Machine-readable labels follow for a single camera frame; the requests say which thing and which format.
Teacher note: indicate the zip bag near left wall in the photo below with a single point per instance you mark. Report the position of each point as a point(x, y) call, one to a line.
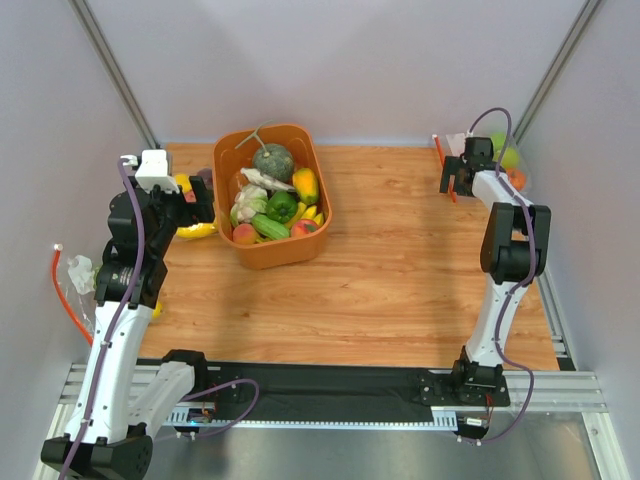
point(74, 283)

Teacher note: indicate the orange plastic basket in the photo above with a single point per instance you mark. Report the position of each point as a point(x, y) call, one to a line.
point(235, 151)

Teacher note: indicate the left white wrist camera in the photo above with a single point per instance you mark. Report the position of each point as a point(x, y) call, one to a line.
point(152, 168)

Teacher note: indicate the clear zip bag orange seal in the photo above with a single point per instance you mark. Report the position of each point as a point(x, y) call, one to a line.
point(456, 144)

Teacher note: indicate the white fake cauliflower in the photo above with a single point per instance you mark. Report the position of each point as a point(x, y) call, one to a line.
point(250, 201)

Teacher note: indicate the fake yellow banana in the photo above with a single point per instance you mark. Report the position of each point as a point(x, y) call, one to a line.
point(197, 231)

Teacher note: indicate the fake peach left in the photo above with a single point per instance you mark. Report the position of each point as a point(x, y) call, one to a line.
point(245, 234)

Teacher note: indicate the small orange fake pumpkin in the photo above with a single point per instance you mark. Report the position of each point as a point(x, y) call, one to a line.
point(517, 178)

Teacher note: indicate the green fake cucumber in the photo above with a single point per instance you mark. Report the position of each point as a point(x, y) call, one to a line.
point(269, 228)

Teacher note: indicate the green fake bell pepper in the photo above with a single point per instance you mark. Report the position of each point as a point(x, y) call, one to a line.
point(281, 207)

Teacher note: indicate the yellow fake fruit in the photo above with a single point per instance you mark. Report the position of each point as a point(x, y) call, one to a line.
point(158, 310)

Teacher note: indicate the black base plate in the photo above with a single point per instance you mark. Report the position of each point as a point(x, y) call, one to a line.
point(326, 394)

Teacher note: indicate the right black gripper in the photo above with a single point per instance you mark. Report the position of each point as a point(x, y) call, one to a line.
point(454, 173)

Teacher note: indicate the yellow orange fake mango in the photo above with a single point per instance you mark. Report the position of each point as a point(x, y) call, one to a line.
point(306, 185)

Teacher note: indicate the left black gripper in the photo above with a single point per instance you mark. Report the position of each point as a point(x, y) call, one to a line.
point(201, 198)

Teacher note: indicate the yellow fake lemon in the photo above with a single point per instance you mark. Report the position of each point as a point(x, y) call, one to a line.
point(183, 181)

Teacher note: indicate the small yellow bananas in basket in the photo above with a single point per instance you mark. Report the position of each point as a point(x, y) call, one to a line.
point(307, 212)

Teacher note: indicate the green fake pumpkin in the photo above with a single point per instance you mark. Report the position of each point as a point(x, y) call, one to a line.
point(275, 161)

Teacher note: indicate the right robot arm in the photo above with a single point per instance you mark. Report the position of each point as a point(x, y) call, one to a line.
point(513, 253)

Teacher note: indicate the fake peach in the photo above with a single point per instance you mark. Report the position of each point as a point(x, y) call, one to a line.
point(303, 227)
point(245, 234)

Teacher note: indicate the white fake garlic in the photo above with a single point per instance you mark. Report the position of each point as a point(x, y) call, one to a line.
point(256, 177)

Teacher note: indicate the fake peach right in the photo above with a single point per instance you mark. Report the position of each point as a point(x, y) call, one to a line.
point(303, 227)

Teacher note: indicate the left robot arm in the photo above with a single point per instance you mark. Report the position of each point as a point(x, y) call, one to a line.
point(109, 435)

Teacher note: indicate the purple fake fruit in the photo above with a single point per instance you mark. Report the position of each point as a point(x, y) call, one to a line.
point(207, 175)

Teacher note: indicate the green fake apple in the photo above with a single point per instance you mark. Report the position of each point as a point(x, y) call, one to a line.
point(511, 157)

